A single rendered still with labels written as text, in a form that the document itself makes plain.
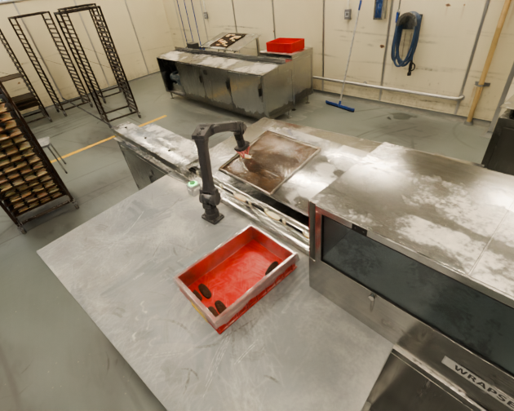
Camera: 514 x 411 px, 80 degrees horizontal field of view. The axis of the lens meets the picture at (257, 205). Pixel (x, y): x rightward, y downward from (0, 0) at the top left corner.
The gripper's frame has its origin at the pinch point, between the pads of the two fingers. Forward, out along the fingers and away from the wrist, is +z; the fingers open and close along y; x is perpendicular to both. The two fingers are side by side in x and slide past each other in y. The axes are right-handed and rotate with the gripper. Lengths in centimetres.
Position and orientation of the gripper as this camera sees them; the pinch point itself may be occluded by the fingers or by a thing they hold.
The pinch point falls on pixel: (245, 155)
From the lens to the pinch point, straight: 216.6
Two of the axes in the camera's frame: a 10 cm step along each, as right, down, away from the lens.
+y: -6.0, 6.7, -4.5
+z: 2.4, 6.8, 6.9
